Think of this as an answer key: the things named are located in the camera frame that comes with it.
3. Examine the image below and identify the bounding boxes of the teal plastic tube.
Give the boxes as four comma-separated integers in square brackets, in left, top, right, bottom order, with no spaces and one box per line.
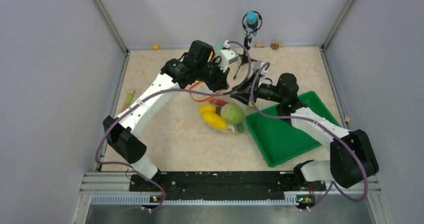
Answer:
[215,43,223,51]

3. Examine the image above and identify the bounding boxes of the red chili pepper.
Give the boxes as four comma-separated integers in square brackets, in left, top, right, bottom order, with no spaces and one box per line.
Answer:
[208,98,229,107]

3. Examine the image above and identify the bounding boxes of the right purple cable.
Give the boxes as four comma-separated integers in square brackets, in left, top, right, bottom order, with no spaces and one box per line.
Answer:
[250,62,369,210]

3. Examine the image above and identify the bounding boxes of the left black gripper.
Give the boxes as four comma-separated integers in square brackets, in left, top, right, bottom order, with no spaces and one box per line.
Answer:
[196,57,230,92]

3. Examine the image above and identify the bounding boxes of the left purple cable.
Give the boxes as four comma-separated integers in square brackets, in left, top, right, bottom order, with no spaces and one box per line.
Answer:
[94,40,253,211]

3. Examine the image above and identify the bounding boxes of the green cabbage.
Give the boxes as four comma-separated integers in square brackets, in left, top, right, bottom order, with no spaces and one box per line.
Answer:
[220,103,245,125]

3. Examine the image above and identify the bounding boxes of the blue microphone on tripod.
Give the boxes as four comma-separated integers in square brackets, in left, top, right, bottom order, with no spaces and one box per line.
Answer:
[233,11,263,80]

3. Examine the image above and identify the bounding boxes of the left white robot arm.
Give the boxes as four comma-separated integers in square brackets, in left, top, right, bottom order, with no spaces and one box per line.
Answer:
[101,40,237,191]

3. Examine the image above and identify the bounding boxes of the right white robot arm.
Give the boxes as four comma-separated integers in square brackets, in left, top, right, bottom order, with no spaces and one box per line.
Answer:
[230,73,380,190]

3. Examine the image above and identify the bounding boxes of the clear zip bag orange zipper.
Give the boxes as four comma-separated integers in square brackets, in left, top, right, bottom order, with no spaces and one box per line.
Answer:
[190,93,246,134]

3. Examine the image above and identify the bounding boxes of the wooden stick green block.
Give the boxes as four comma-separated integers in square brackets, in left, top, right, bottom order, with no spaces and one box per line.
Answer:
[122,88,136,111]

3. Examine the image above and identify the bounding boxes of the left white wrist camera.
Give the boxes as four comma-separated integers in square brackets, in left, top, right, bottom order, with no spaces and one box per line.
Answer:
[218,41,239,73]

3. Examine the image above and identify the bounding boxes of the purple cable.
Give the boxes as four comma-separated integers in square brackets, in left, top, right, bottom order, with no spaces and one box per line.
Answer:
[250,62,369,210]
[94,40,253,211]

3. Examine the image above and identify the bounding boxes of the cork piece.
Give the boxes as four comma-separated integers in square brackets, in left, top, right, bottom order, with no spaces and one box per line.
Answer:
[255,43,265,48]

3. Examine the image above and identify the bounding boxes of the green plastic tray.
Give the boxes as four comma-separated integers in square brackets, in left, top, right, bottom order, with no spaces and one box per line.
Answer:
[245,91,340,167]

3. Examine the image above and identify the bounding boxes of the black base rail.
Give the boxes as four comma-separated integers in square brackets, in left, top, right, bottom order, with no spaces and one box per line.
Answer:
[129,171,326,201]

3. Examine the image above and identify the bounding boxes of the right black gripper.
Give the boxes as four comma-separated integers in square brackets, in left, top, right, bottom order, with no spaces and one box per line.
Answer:
[230,71,285,105]

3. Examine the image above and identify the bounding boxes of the brown wooden pieces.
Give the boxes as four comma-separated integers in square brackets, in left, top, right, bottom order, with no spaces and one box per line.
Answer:
[270,43,284,50]

